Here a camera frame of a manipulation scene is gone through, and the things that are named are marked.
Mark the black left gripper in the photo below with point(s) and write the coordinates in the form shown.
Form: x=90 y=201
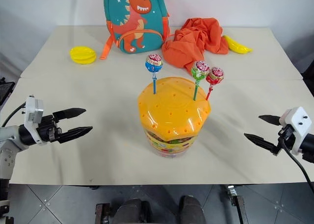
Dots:
x=47 y=131

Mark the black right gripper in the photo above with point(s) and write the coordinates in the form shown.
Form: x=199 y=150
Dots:
x=285 y=137

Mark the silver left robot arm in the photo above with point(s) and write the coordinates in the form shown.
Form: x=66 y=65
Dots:
x=9 y=140

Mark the red wrapped lollipop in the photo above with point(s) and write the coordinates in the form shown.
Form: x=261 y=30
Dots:
x=214 y=78

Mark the green wrapped lollipop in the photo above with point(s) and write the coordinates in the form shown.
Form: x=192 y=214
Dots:
x=199 y=73

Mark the orange lid lollipop jar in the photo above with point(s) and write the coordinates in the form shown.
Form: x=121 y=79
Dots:
x=173 y=116

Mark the blue wrapped lollipop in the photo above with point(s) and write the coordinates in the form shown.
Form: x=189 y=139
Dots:
x=153 y=67

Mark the dark object at room edge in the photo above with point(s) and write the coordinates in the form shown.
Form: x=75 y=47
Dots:
x=307 y=79

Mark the yellow toy starfruit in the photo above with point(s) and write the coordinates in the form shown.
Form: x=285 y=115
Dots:
x=83 y=55

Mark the black device at table edge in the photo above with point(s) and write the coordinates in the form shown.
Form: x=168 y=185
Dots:
x=5 y=88

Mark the yellow toy banana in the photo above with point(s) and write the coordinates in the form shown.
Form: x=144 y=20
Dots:
x=236 y=45

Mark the dark rounded left foot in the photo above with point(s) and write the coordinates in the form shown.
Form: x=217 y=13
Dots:
x=130 y=210

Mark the dark rounded foot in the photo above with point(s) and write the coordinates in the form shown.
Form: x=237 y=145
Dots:
x=130 y=210
x=192 y=209

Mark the dark rounded right foot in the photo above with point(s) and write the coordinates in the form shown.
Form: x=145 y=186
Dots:
x=192 y=209

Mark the orange crumpled cloth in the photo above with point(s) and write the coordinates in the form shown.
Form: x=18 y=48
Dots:
x=196 y=42

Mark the teal dinosaur backpack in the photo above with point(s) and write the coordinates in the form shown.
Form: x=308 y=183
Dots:
x=137 y=18

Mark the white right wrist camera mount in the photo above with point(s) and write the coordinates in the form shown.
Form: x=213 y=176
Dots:
x=298 y=128

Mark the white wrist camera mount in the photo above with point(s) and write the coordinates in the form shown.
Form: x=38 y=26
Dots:
x=298 y=128
x=33 y=111

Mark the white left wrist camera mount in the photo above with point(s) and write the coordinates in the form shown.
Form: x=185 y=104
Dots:
x=33 y=111

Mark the black metal table leg frame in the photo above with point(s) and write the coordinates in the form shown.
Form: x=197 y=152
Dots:
x=101 y=213
x=236 y=204

